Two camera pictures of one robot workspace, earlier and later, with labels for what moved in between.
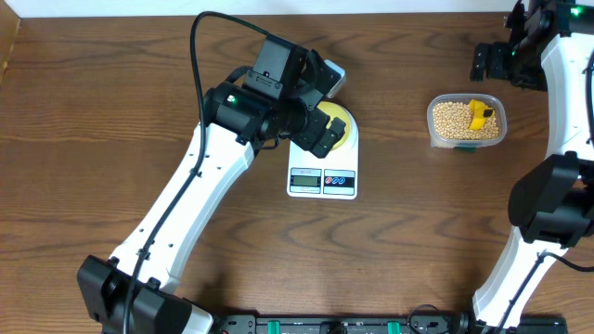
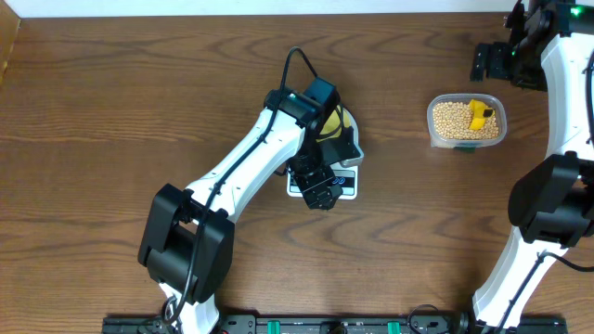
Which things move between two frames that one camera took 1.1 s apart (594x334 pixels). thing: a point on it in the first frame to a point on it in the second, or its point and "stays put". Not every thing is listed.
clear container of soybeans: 448,117 stays put
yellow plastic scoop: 478,119 stays put
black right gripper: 497,52 stays put
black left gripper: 308,137 to 316,201
